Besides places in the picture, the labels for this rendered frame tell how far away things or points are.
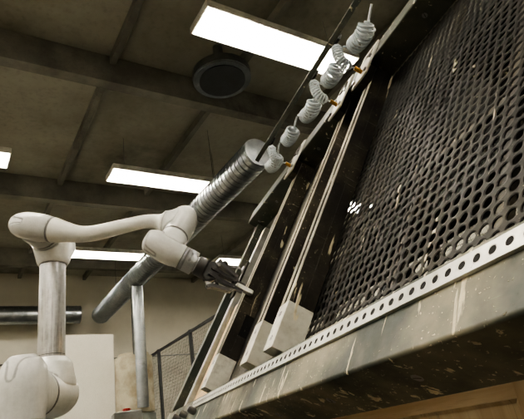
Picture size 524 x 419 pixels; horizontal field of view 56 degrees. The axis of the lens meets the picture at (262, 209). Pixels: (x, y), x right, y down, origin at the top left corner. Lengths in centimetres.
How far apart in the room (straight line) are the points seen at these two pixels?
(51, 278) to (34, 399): 51
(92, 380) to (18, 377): 399
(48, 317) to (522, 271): 180
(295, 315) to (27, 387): 98
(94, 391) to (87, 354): 40
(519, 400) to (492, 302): 34
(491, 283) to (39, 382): 154
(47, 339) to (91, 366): 377
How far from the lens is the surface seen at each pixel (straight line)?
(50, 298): 212
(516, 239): 59
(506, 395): 91
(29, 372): 186
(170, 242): 183
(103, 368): 587
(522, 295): 54
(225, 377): 180
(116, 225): 198
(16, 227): 211
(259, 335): 138
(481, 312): 58
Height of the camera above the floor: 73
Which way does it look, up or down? 25 degrees up
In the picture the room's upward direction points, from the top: 10 degrees counter-clockwise
